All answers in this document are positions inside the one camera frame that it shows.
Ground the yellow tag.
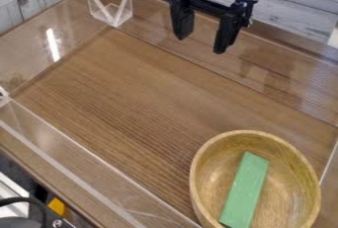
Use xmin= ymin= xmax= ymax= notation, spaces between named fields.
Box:
xmin=48 ymin=197 xmax=66 ymax=216

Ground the green rectangular block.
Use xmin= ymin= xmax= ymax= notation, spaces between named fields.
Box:
xmin=218 ymin=152 xmax=270 ymax=228

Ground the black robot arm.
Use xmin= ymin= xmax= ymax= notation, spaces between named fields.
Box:
xmin=168 ymin=0 xmax=258 ymax=54

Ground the brown wooden bowl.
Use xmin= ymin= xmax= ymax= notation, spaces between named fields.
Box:
xmin=189 ymin=130 xmax=321 ymax=228

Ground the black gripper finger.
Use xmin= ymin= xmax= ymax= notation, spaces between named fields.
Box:
xmin=214 ymin=13 xmax=243 ymax=54
xmin=168 ymin=0 xmax=194 ymax=40

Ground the black cable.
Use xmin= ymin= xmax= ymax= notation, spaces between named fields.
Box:
xmin=0 ymin=196 xmax=50 ymax=228

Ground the clear acrylic corner bracket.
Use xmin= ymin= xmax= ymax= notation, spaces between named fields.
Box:
xmin=87 ymin=0 xmax=134 ymax=28

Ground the clear acrylic barrier wall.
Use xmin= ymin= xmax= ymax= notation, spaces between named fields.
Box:
xmin=0 ymin=87 xmax=201 ymax=228

